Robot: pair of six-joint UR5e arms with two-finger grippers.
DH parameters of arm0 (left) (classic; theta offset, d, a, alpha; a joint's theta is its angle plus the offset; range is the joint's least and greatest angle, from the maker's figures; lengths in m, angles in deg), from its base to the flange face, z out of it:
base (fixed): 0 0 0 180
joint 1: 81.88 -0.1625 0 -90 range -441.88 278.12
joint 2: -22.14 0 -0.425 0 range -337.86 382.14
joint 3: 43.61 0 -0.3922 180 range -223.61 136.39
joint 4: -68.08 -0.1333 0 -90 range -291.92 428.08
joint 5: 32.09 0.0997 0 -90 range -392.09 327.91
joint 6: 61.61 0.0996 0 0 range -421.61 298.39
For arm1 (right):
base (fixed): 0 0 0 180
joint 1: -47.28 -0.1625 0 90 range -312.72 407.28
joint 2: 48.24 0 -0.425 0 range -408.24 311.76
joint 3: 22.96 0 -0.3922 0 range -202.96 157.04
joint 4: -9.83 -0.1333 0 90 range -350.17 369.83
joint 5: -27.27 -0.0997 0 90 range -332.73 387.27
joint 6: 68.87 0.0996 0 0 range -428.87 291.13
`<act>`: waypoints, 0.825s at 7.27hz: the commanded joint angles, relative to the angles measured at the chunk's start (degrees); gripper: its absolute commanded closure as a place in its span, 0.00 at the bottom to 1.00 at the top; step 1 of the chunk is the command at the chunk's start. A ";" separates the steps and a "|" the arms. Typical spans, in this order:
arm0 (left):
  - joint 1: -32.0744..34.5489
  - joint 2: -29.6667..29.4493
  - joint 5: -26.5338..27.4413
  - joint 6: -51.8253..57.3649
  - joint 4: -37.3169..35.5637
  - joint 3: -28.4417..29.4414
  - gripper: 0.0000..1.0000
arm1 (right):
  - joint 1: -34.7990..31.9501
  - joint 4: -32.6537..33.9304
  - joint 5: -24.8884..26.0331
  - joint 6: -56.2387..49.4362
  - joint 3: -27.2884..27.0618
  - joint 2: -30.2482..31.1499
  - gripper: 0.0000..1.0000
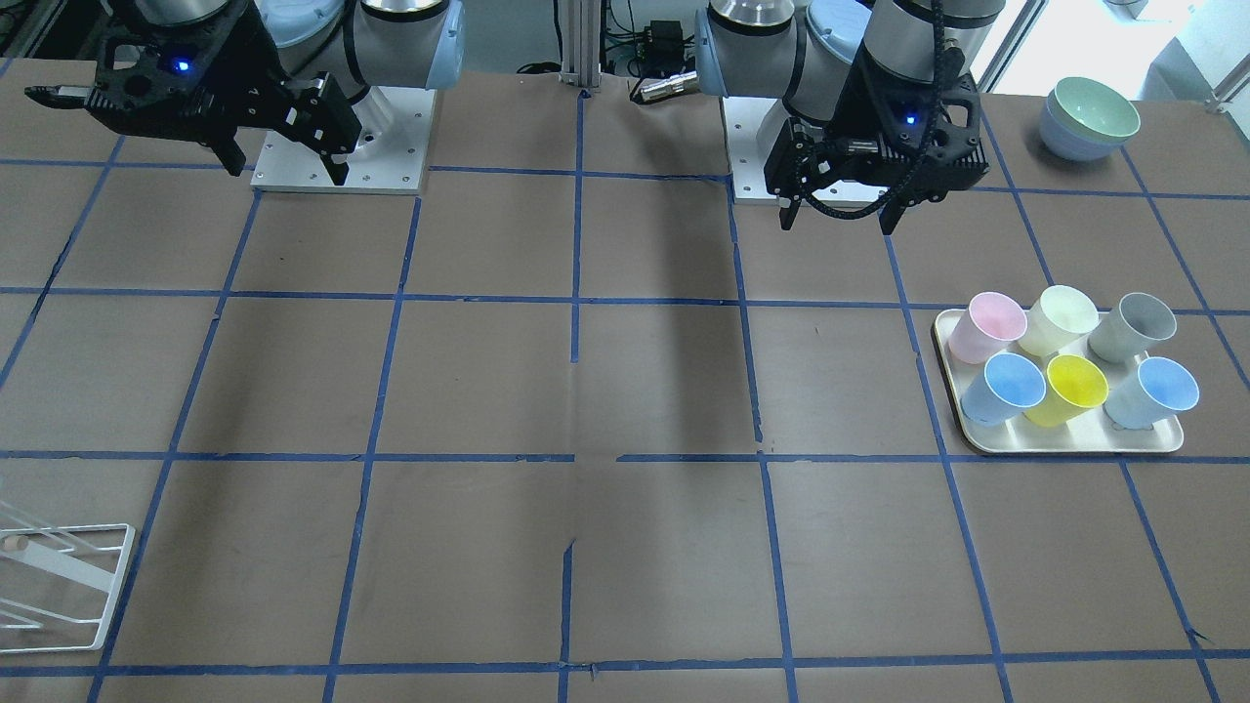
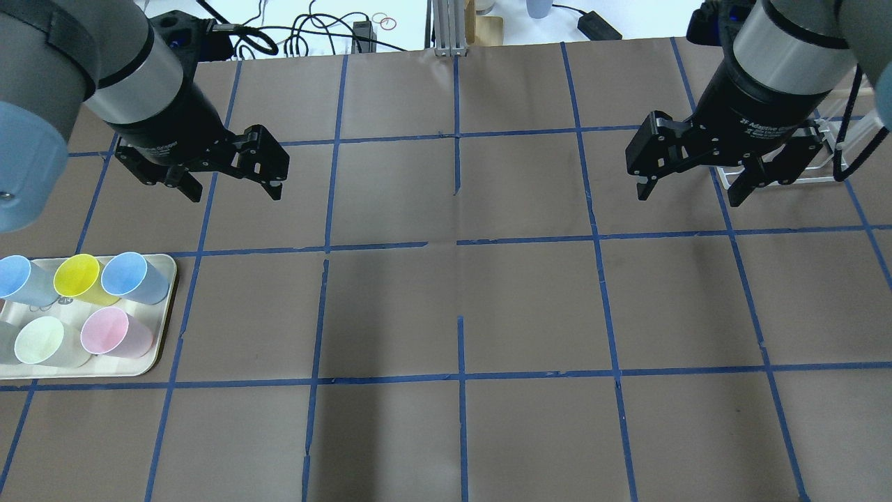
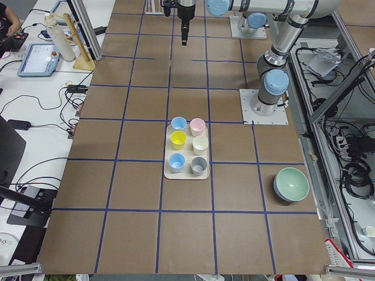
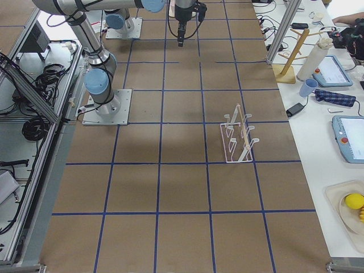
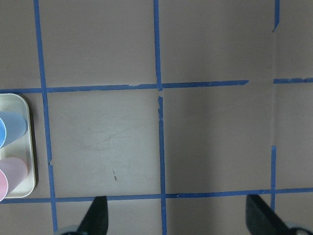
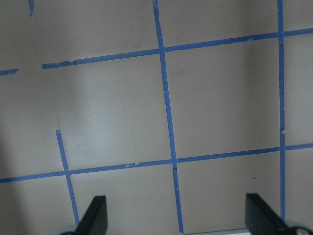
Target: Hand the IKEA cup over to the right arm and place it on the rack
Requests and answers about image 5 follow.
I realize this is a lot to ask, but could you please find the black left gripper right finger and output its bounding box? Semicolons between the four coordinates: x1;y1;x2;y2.
246;194;306;235

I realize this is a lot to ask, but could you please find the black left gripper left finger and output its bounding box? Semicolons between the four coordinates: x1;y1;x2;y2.
77;196;109;235

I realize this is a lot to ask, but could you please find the pink plastic cup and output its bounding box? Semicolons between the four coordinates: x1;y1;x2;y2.
0;157;28;201

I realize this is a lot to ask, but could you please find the blue plastic cup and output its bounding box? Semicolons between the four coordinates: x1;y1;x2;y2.
0;111;27;148

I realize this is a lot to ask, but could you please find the cream plastic tray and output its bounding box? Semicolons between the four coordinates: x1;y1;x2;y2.
0;94;36;199

